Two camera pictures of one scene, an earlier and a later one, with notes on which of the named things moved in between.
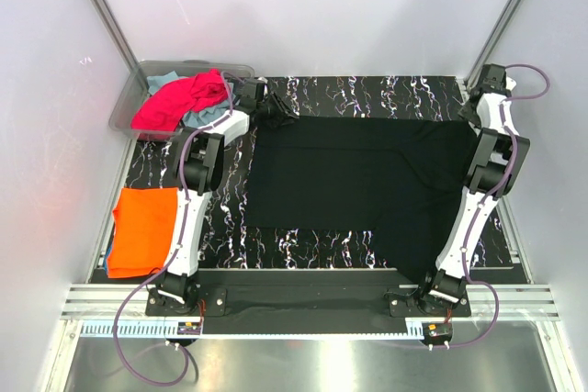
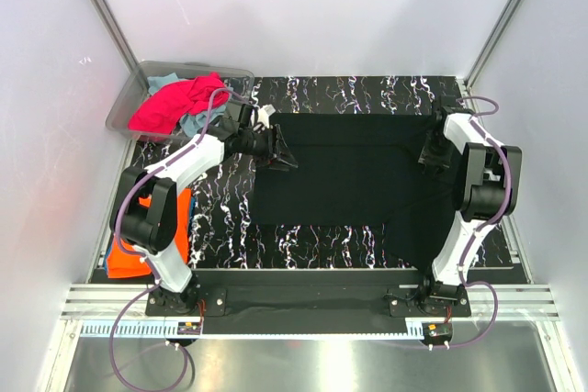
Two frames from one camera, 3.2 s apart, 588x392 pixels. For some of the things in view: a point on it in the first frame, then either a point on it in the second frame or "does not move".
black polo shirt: [401, 179] does not move
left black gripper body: [271, 116] -> [255, 144]
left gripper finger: [284, 106] -> [281, 157]
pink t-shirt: [164, 109] does not move
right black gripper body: [466, 111] -> [436, 151]
